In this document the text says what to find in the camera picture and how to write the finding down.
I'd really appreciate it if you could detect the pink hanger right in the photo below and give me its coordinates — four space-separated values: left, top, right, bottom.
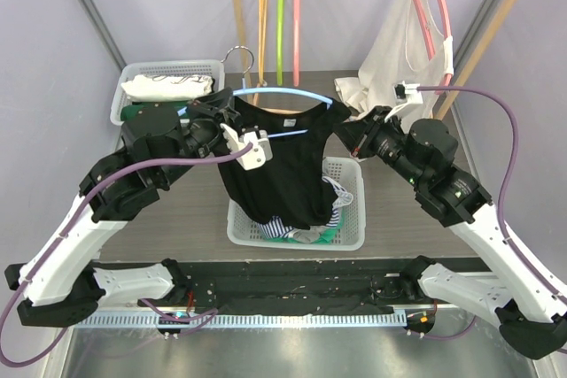
411 0 466 96

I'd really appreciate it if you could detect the grey tank top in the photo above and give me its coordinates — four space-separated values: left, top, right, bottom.
289 227 327 244

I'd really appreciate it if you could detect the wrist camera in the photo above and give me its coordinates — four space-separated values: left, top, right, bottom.
384 81 423 122
221 124 273 171

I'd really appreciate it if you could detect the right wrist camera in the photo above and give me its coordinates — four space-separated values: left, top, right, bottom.
384 81 423 122

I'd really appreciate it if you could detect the black tank top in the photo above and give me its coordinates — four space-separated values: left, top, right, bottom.
218 98 350 229

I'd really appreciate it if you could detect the white folded cloth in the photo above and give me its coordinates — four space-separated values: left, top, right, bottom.
120 74 214 103

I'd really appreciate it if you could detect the green tank top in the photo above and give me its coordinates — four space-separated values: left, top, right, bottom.
258 218 344 244

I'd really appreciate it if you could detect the lime green hanger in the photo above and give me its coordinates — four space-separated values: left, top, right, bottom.
276 0 286 86

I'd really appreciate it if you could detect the white plastic basket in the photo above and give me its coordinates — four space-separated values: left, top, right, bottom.
110 59 225 126
227 157 366 251

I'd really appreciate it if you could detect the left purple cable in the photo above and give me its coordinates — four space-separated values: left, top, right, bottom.
0 141 258 368

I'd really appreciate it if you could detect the blue striped tank top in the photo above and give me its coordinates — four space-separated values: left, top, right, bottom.
256 175 354 240

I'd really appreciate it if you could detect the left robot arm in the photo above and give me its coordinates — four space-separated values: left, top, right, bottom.
4 89 241 328

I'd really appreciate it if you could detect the yellow hanger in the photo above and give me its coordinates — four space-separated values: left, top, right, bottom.
257 0 268 87

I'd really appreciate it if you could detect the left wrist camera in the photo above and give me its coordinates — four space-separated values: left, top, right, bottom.
221 124 273 171

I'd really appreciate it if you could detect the dark green folded cloth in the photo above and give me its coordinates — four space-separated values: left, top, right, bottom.
120 102 186 121

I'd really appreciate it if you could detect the white tank top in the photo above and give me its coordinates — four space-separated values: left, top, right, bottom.
334 0 454 118

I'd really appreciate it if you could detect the pink wavy hanger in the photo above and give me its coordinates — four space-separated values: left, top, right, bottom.
292 0 301 87

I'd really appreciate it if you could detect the white cable duct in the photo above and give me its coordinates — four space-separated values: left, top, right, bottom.
76 310 407 329

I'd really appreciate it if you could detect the light blue hanger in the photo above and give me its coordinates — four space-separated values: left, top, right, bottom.
176 44 336 141

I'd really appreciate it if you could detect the white plastic basket back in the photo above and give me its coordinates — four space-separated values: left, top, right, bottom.
110 59 225 126

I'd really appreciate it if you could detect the white plastic basket centre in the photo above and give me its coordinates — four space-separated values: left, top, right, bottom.
227 157 366 251

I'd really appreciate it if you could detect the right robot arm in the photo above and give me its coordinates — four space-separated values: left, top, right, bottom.
334 107 566 359

